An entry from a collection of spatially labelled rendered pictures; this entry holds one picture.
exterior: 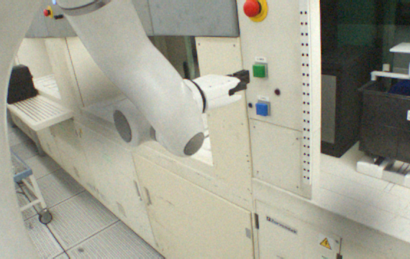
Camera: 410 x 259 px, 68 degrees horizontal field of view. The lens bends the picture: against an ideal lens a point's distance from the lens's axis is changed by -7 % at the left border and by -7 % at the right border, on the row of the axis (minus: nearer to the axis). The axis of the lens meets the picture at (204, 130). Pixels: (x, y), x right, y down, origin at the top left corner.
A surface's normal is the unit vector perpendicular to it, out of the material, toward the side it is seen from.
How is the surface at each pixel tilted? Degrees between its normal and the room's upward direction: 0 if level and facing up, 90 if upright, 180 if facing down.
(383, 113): 90
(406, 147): 90
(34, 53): 90
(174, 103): 79
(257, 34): 90
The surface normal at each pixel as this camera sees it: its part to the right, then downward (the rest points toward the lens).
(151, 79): 0.29, -0.08
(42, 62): 0.67, 0.22
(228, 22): -0.73, 0.36
